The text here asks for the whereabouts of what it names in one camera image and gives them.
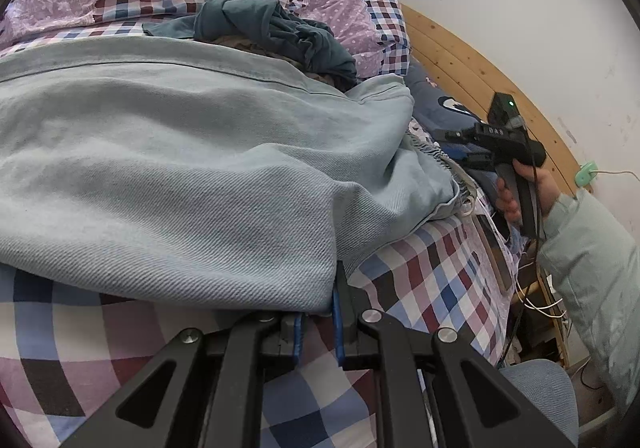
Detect light blue pants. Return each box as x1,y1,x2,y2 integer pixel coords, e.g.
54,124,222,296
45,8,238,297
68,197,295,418
0,35,478,318

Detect blue printed pillow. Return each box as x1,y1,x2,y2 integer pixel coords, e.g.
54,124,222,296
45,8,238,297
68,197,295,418
400,57,496,166

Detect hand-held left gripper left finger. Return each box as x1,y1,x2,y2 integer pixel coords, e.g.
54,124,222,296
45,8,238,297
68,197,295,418
60,310,307,448

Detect person's right hand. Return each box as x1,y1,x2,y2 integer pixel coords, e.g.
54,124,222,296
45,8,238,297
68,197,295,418
495,162,558,230

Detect dark tablet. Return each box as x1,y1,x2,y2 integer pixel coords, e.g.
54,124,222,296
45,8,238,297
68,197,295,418
472,212,517,293

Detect blue-grey chair seat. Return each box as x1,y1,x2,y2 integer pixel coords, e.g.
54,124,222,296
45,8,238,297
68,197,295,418
497,359,582,448

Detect wooden headboard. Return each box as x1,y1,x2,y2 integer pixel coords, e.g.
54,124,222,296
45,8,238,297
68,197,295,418
399,3,595,196

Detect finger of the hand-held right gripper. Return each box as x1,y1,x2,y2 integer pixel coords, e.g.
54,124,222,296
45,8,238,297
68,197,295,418
451,151,497,171
431,128,477,144

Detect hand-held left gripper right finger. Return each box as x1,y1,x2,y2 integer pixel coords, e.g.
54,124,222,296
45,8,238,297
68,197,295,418
330,260,578,448

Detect wooden bedside stand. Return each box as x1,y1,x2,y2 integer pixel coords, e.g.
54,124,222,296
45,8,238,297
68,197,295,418
512,273,573,371

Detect green wall plug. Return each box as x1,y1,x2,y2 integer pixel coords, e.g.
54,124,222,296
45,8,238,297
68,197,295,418
574,160,599,190

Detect dark teal garment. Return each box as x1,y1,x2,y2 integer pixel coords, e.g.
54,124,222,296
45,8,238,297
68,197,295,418
142,0,359,92

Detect checkered purple bed sheet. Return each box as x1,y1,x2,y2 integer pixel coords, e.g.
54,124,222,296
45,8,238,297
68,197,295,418
0,208,517,448

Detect person's right forearm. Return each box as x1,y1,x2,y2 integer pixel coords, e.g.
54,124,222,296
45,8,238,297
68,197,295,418
537,190,640,426

